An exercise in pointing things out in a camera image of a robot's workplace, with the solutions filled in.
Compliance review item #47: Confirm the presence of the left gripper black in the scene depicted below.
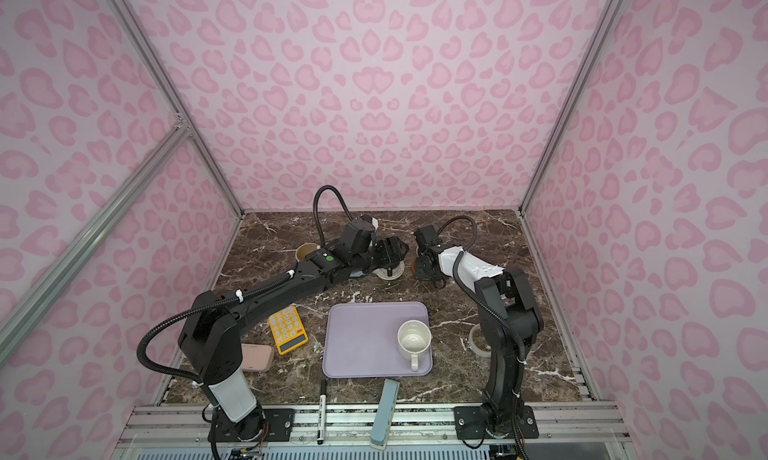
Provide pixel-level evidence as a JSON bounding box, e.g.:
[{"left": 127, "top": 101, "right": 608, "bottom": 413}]
[{"left": 351, "top": 234, "right": 411, "bottom": 275}]

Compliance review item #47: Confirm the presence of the multicolour woven coaster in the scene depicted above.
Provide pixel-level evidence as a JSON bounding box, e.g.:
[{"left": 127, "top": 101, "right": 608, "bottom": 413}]
[{"left": 373, "top": 263, "right": 405, "bottom": 281}]

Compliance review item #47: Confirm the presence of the white mug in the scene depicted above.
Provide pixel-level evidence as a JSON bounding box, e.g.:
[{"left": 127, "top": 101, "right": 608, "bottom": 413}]
[{"left": 397, "top": 320, "right": 432, "bottom": 372}]

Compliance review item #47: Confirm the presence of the beige glazed ceramic mug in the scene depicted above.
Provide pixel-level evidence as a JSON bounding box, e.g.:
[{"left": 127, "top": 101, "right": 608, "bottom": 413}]
[{"left": 295, "top": 242, "right": 320, "bottom": 262}]

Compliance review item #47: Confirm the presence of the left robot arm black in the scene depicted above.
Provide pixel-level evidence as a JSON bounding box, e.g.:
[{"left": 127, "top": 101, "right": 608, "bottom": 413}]
[{"left": 178, "top": 215, "right": 409, "bottom": 433}]

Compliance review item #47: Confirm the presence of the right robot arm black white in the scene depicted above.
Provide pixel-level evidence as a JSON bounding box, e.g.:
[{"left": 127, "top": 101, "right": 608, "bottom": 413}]
[{"left": 414, "top": 225, "right": 544, "bottom": 441}]

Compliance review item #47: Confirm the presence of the clear tape roll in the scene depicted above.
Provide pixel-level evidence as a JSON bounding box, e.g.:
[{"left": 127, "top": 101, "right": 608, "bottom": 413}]
[{"left": 468, "top": 324, "right": 491, "bottom": 359}]

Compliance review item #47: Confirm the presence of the lilac plastic tray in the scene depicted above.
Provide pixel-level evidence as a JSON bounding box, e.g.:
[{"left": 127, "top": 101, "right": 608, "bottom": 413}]
[{"left": 322, "top": 302, "right": 433, "bottom": 379}]

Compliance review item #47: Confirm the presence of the yellow calculator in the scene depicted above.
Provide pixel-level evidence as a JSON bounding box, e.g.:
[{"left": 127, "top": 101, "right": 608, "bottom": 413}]
[{"left": 268, "top": 306, "right": 308, "bottom": 355}]

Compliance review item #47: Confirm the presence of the black marker pen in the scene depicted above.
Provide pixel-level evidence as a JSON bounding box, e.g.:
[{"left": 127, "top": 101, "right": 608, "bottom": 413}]
[{"left": 316, "top": 379, "right": 327, "bottom": 445}]

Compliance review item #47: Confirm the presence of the light blue long box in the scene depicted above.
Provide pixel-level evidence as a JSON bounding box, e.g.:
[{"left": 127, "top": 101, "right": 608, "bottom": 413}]
[{"left": 370, "top": 379, "right": 400, "bottom": 451}]

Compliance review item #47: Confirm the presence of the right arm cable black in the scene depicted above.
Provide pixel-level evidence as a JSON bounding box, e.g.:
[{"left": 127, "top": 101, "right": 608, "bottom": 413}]
[{"left": 420, "top": 215, "right": 543, "bottom": 459}]

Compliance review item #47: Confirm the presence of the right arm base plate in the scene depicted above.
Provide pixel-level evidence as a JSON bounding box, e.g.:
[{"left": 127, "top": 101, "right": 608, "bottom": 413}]
[{"left": 452, "top": 405, "right": 540, "bottom": 441}]

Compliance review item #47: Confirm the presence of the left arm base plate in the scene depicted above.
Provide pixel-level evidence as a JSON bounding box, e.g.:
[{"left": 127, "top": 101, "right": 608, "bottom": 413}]
[{"left": 208, "top": 407, "right": 295, "bottom": 443}]

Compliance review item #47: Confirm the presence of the aluminium frame post back right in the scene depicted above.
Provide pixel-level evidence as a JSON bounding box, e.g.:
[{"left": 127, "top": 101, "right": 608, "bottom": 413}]
[{"left": 518, "top": 0, "right": 631, "bottom": 217}]

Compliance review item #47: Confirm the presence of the aluminium frame post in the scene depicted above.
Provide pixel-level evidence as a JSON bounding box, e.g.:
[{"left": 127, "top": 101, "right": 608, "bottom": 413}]
[
  {"left": 518, "top": 0, "right": 631, "bottom": 217},
  {"left": 105, "top": 0, "right": 245, "bottom": 220}
]

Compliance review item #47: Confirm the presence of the aluminium frame strut left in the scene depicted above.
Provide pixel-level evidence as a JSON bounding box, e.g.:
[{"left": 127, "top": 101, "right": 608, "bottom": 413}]
[{"left": 1, "top": 121, "right": 189, "bottom": 365}]

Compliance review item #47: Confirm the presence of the aluminium front rail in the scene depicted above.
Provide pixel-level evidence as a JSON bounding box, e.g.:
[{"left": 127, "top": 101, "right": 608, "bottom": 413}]
[{"left": 112, "top": 401, "right": 639, "bottom": 459}]

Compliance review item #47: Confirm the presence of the aluminium frame post back left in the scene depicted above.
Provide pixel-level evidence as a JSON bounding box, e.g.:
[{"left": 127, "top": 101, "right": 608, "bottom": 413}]
[{"left": 105, "top": 0, "right": 245, "bottom": 220}]

